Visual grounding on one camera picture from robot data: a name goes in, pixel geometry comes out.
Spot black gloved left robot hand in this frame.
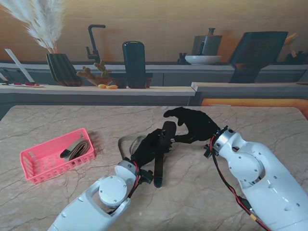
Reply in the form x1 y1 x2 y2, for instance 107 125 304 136
131 128 173 167

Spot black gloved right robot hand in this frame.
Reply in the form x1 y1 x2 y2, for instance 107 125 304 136
163 107 221 144

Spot dark brown woven belt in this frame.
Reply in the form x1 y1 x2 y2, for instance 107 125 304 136
153 121 178 189

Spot olive canvas belt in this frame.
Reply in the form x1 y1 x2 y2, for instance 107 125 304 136
117 135 146 161

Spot beige woven belt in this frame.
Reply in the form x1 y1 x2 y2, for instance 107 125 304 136
59 140 91 161

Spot pink plastic storage basket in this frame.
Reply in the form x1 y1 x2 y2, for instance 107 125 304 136
20 128 96 185

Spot grey kitchen counter wood top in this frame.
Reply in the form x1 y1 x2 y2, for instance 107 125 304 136
0 61 308 120

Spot white ceramic bowl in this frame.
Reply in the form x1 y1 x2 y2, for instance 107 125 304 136
184 55 222 65

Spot dark low tray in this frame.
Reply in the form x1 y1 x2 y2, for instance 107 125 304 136
109 72 154 89

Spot grey ceramic jug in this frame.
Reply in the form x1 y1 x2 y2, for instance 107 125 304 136
192 27 223 56

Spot tall black cylinder container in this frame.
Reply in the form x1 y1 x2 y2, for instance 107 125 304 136
122 41 147 89

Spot cactus plant in bowl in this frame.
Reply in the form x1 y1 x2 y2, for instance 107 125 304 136
76 59 114 87

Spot dark tilted panel stand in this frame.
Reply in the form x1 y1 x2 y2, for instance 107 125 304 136
227 31 289 84

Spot dark ribbed vase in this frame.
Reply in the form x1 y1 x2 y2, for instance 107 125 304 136
46 53 81 87

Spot black kitchen faucet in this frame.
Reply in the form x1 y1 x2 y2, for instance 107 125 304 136
86 24 106 64

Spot yellow wooden spatula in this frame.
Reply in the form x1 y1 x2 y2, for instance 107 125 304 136
285 32 300 57

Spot plate with red food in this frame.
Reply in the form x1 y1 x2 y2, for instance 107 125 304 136
8 82 46 88

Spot white leaning board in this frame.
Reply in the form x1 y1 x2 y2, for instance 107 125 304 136
4 48 36 83

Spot white pampas grass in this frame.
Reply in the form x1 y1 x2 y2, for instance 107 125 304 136
0 0 65 54

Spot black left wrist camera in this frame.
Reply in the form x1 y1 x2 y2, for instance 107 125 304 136
139 169 154 185

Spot red black left arm cable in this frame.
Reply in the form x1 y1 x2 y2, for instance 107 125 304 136
105 160 142 216

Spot red black arm cable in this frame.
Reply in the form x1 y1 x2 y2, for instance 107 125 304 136
105 160 142 216
209 136 272 229

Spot red black right arm cable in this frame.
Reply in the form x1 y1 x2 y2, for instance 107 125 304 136
209 136 272 229

